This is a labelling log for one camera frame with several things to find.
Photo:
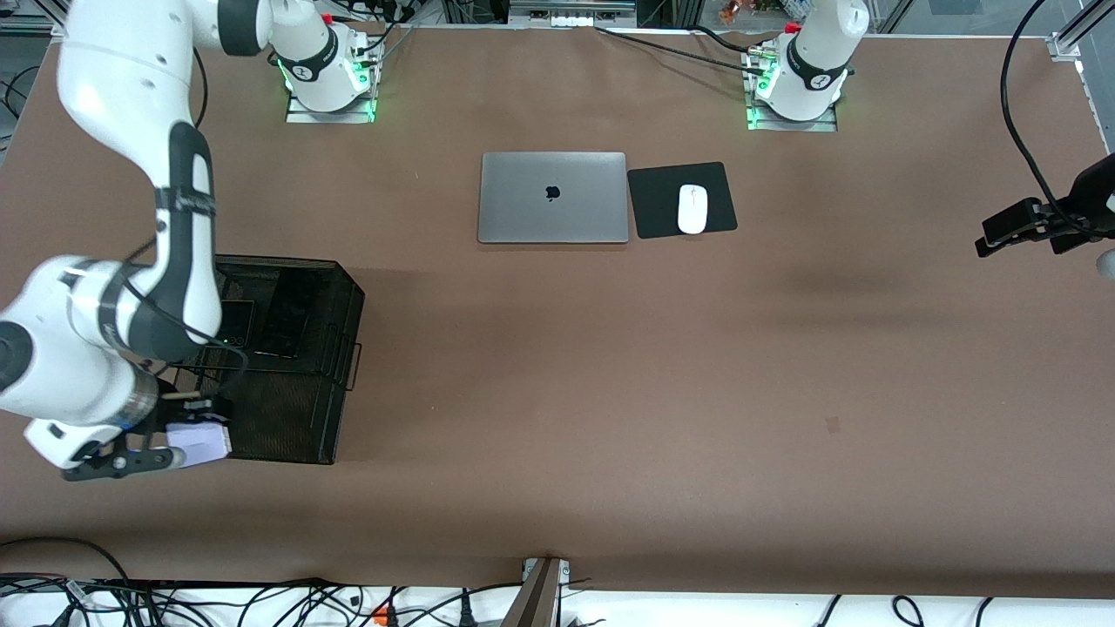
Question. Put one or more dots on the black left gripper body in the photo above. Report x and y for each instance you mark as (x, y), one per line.
(1092, 192)

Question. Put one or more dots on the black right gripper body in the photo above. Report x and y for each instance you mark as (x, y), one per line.
(172, 412)

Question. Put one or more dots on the white flip phone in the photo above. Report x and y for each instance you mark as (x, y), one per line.
(199, 444)

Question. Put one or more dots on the small black flip phone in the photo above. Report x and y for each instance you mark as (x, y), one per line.
(237, 320)

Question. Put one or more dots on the long black smartphone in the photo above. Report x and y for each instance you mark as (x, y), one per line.
(286, 315)

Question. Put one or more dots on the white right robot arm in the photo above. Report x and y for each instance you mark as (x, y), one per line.
(122, 78)

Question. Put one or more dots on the white computer mouse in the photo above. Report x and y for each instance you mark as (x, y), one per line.
(692, 209)

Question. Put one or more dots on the black mouse pad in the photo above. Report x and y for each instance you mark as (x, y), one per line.
(653, 200)

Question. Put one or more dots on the silver closed laptop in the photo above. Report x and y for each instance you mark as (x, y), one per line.
(523, 209)

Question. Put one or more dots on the white power strip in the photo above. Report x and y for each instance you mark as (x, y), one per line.
(571, 20)

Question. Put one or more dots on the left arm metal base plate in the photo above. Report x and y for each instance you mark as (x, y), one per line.
(793, 126)

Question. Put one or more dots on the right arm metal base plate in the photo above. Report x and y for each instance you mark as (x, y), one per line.
(331, 117)

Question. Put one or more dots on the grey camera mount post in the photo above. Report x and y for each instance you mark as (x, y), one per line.
(536, 601)

